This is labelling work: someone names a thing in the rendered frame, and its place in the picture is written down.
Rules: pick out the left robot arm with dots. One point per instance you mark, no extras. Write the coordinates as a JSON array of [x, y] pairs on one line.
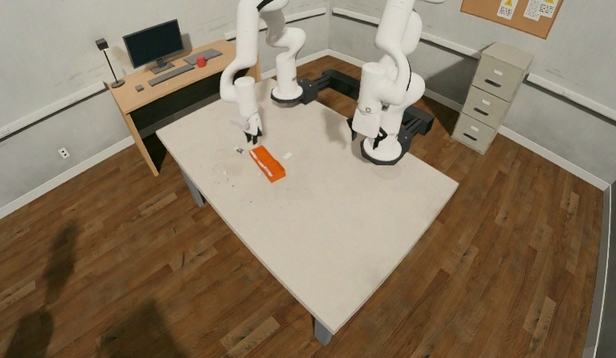
[[383, 84]]

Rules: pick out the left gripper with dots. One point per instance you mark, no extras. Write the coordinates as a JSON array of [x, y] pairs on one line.
[[368, 125]]

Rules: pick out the orange open-top bin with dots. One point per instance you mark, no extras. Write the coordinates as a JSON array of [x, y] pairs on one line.
[[273, 171]]

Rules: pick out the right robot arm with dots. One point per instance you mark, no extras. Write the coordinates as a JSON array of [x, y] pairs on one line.
[[242, 93]]

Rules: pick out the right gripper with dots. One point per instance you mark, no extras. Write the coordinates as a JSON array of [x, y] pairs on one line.
[[254, 129]]

